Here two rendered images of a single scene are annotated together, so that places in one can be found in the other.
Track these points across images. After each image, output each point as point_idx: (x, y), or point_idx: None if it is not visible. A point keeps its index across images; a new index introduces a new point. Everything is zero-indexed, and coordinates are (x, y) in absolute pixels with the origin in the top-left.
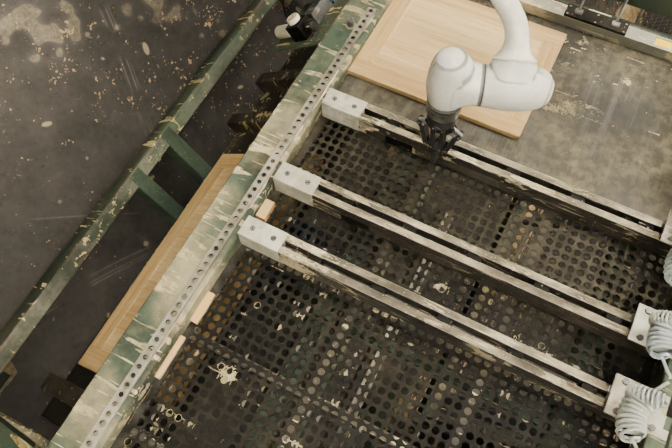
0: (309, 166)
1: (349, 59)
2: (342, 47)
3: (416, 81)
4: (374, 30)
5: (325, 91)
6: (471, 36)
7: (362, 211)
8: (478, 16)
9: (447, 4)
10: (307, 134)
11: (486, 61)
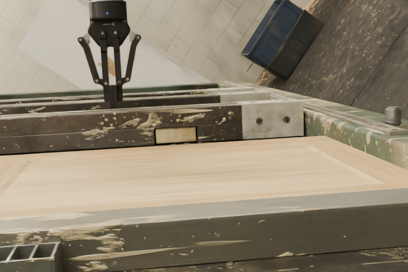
0: None
1: (329, 119)
2: (357, 116)
3: (212, 147)
4: (362, 152)
5: (310, 111)
6: (172, 184)
7: (159, 96)
8: (187, 198)
9: (288, 192)
10: None
11: (108, 176)
